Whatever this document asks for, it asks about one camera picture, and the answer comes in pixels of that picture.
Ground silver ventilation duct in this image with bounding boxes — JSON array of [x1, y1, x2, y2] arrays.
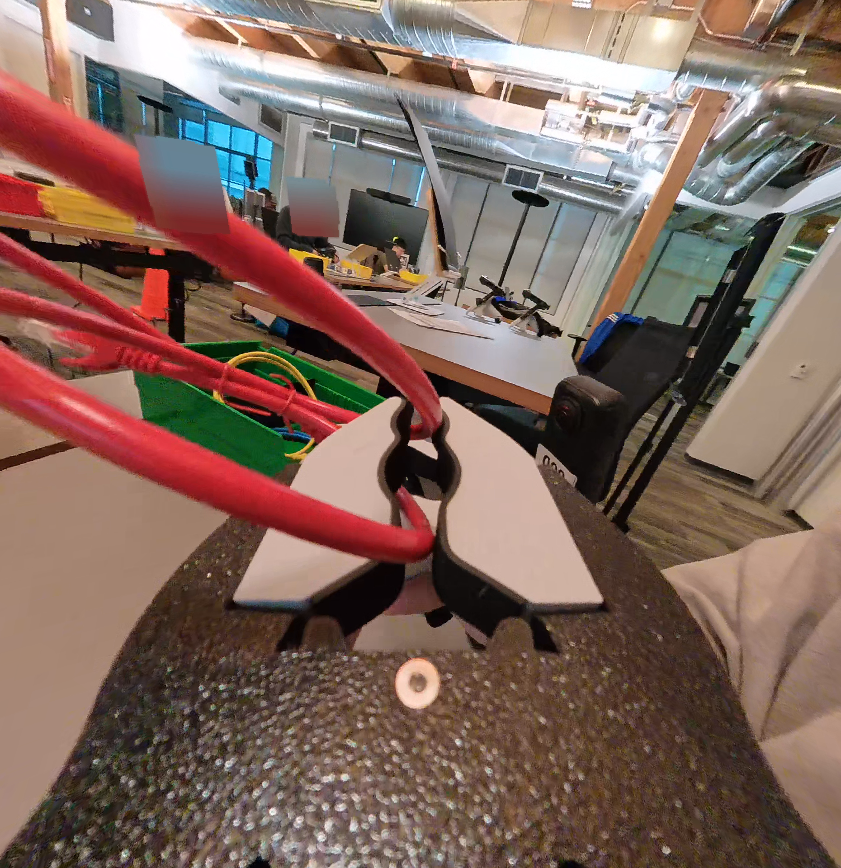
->
[[183, 0, 841, 208]]

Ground wood-edged table with black legs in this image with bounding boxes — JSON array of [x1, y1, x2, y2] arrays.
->
[[0, 209, 191, 343]]

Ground stack of red bins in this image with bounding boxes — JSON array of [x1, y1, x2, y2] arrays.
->
[[0, 168, 43, 214]]

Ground black floor lamp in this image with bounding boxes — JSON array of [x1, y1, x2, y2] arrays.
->
[[512, 190, 552, 289]]

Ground yellow ethernet cable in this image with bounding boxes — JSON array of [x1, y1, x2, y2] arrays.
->
[[212, 350, 320, 463]]

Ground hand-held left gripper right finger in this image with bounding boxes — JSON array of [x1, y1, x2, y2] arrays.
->
[[430, 396, 606, 648]]

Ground blue striped jacket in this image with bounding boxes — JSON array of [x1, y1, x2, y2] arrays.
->
[[586, 312, 644, 360]]

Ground wooden board on white arm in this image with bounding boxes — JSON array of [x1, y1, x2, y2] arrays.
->
[[393, 95, 470, 302]]

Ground green plastic bin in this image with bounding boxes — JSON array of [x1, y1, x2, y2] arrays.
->
[[134, 339, 389, 477]]

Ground black mesh office chair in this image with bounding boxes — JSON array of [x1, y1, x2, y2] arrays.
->
[[575, 313, 694, 435]]

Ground grey wood-edged table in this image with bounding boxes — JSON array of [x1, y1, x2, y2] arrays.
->
[[232, 281, 583, 416]]

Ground red ethernet cable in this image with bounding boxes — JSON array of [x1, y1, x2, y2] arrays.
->
[[0, 60, 443, 565]]

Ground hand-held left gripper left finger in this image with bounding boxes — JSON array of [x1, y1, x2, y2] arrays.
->
[[231, 396, 436, 638]]

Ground spare gripper on white stand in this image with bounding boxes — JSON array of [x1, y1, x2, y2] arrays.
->
[[507, 290, 562, 339], [467, 274, 515, 325]]

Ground orange traffic cone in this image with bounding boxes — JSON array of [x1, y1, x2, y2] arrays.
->
[[130, 268, 170, 323]]

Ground white papers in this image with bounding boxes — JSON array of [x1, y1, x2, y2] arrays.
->
[[387, 302, 492, 340]]

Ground black computer monitor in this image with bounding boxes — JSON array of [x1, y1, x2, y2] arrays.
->
[[342, 189, 430, 260]]

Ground stack of yellow bins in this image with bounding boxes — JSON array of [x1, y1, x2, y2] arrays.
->
[[39, 186, 138, 236]]

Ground wooden post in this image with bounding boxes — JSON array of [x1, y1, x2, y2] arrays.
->
[[590, 88, 731, 333]]

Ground person's pale sweatshirt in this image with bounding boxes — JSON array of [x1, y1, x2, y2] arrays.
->
[[756, 719, 841, 868]]

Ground black tripod stand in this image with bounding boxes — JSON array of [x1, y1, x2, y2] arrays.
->
[[604, 213, 791, 533]]

